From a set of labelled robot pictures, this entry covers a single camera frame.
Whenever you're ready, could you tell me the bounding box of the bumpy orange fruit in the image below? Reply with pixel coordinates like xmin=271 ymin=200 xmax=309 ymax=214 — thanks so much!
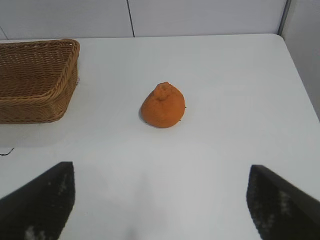
xmin=140 ymin=81 xmax=186 ymax=129

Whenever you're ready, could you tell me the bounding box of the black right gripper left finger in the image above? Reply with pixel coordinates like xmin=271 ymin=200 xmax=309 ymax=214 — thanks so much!
xmin=0 ymin=161 xmax=76 ymax=240

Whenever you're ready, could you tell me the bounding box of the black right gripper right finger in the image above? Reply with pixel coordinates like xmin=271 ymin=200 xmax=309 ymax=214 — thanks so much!
xmin=246 ymin=164 xmax=320 ymax=240

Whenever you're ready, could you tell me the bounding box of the woven wicker basket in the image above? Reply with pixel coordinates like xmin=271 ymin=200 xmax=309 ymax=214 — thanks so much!
xmin=0 ymin=38 xmax=81 ymax=125

